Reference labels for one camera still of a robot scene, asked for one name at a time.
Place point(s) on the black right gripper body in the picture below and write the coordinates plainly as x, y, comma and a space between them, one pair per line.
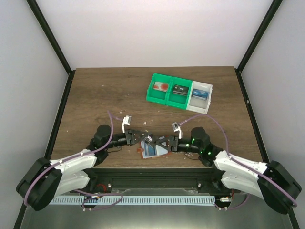
174, 143

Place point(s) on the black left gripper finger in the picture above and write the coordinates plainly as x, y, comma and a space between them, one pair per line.
140, 142
137, 135

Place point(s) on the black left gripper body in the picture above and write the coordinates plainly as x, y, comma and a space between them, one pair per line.
128, 137

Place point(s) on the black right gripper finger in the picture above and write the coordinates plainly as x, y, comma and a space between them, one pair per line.
161, 149
163, 141

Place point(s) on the brown leather card holder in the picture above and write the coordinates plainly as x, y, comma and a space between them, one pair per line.
147, 151

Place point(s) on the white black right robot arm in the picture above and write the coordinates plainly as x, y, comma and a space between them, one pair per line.
268, 181

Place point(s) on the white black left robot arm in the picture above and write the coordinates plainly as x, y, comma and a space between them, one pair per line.
48, 179

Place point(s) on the black VIP card stack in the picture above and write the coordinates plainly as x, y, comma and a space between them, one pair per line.
180, 90

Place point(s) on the red white card stack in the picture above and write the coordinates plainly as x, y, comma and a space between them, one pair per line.
161, 86

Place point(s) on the blue card stack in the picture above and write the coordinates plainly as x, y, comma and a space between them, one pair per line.
200, 94

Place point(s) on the left green plastic bin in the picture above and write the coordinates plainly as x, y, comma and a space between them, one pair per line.
156, 96

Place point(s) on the green plastic bin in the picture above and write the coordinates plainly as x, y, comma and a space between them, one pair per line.
176, 100
156, 96

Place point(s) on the middle green plastic bin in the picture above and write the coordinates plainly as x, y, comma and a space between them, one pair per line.
176, 100

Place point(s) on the white plastic bin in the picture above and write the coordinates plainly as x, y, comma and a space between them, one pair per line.
199, 105

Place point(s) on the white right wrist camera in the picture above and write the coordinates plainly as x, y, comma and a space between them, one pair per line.
177, 128

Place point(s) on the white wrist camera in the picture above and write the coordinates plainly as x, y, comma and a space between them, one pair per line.
126, 121
177, 128

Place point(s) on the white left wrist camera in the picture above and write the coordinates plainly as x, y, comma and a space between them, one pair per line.
126, 121

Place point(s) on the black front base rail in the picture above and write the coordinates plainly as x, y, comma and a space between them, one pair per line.
203, 180

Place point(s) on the light blue slotted cable duct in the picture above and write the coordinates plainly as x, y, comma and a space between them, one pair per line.
136, 200

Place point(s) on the black left back frame post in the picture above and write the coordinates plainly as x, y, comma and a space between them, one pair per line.
49, 34

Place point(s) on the black frame post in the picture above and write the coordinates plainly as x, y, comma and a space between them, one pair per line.
259, 33
49, 34

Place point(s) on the black right back frame post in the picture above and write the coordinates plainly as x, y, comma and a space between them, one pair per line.
259, 33

